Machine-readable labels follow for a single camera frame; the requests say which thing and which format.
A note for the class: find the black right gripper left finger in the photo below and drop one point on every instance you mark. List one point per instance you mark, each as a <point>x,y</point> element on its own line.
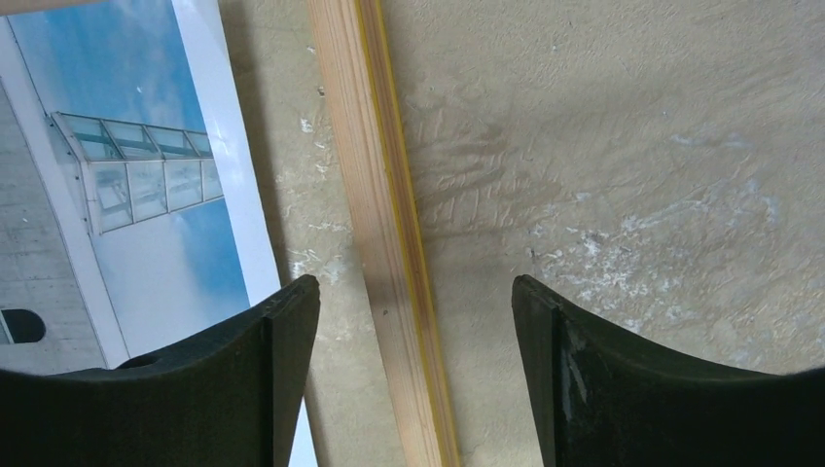
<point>229,395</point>

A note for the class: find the building and sky photo print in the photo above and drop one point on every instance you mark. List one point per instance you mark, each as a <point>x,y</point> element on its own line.
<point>131,216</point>

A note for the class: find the wooden picture frame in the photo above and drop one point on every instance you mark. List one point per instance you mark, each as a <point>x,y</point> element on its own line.
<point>353,53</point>

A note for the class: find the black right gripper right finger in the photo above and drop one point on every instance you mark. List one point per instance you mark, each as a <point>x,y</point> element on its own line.
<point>601,395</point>

